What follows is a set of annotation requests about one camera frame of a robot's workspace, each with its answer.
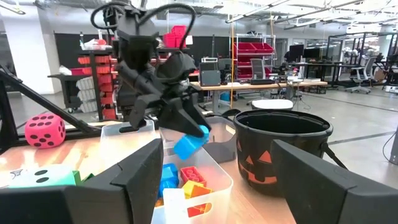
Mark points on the long wooden table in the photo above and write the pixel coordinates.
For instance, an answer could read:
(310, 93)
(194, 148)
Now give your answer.
(236, 85)

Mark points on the yellow toy brick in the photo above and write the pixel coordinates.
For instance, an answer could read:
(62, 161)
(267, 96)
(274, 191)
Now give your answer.
(189, 186)

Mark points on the green toy brick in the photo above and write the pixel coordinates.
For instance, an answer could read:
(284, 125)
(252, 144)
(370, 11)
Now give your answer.
(77, 177)
(88, 178)

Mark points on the orange toy brick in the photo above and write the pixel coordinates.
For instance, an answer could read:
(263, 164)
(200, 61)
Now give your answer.
(202, 191)
(199, 210)

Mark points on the clear plastic container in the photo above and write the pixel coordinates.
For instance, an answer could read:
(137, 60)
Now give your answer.
(124, 146)
(217, 177)

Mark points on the black computer monitor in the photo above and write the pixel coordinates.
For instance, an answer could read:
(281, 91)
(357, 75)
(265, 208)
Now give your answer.
(296, 52)

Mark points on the grey office chair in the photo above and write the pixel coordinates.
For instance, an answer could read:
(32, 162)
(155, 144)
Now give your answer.
(257, 68)

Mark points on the black equipment box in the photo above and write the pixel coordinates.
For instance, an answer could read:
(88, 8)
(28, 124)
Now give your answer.
(210, 77)

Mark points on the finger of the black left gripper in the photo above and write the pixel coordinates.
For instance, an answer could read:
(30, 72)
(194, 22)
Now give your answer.
(143, 109)
(186, 118)

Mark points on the teal foam die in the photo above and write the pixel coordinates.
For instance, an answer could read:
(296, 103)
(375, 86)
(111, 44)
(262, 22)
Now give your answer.
(53, 180)

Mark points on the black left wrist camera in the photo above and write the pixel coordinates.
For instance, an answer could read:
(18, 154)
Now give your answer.
(175, 68)

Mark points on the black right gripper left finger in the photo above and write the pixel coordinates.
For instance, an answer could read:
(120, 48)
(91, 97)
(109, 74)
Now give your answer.
(124, 199)

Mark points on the black pumpkin face bucket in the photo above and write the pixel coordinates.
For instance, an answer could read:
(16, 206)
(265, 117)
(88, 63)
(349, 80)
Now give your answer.
(248, 133)

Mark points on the metal shelf red bins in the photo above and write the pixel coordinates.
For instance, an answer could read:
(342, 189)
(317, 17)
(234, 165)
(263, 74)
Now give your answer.
(253, 48)

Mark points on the black rack red bins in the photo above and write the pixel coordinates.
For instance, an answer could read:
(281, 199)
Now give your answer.
(102, 77)

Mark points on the red storage bin stack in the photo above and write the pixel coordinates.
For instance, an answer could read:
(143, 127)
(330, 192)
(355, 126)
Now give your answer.
(174, 39)

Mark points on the light blue toy brick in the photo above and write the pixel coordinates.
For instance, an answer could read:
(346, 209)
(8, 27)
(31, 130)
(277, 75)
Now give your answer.
(188, 146)

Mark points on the orange-red toy brick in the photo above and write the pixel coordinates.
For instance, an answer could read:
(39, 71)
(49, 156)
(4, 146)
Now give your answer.
(192, 175)

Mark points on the smoky grey plastic container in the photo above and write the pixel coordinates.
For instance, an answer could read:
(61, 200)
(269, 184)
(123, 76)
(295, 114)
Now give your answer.
(220, 152)

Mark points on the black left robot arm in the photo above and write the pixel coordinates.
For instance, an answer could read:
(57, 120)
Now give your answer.
(136, 28)

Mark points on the red foam die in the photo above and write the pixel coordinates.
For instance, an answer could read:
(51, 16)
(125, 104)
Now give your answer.
(45, 130)

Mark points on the white office chair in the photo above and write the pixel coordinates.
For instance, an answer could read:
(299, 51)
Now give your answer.
(362, 74)

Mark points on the black cart table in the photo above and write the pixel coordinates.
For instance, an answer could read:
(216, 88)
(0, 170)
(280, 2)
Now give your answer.
(70, 77)

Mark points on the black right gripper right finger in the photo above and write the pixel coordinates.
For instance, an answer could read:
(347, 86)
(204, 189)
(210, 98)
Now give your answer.
(326, 199)

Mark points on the white round stool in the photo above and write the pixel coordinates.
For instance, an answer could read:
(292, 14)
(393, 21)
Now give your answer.
(272, 104)

